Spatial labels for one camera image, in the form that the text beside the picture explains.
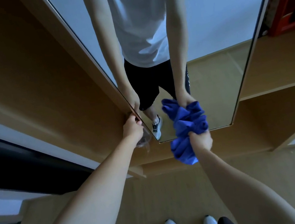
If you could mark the person's left hand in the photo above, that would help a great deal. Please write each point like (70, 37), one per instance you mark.
(132, 130)

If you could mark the person's right hand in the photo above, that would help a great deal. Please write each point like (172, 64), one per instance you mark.
(201, 141)

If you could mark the blue microfibre cloth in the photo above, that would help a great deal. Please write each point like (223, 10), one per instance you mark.
(186, 126)

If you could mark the tall mirror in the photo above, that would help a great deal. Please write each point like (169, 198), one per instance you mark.
(205, 21)

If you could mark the light wooden wardrobe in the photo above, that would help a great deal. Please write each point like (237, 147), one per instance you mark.
(18, 81)

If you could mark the person's left forearm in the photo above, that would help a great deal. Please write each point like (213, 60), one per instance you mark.
(87, 208)

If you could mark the person's right forearm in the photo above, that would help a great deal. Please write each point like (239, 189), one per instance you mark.
(248, 192)

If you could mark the clear bag of slippers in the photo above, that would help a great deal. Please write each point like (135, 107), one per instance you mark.
(144, 140)

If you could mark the black framed glass door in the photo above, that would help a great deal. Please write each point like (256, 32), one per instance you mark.
(19, 171)

